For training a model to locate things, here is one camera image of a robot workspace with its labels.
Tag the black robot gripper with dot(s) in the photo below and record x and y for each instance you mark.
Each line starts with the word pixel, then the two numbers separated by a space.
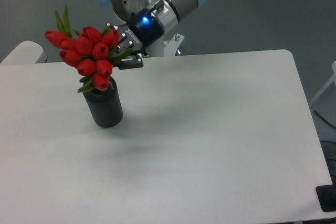
pixel 139 33

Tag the red tulip bouquet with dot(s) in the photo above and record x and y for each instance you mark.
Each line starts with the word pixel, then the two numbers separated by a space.
pixel 93 53

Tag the black ribbed cylindrical vase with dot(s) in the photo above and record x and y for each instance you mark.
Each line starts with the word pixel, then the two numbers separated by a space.
pixel 105 106

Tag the white rounded side table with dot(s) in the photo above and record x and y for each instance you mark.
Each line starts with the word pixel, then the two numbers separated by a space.
pixel 27 52

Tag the black device at table corner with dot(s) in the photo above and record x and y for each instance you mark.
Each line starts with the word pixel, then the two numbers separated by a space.
pixel 326 197

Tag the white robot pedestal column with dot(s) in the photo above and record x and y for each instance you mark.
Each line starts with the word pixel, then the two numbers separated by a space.
pixel 126 9

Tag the white pedestal base frame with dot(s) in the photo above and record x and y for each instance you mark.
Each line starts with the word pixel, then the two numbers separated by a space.
pixel 165 48

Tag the white frame at right edge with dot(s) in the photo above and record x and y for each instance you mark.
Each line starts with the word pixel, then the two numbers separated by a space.
pixel 325 90

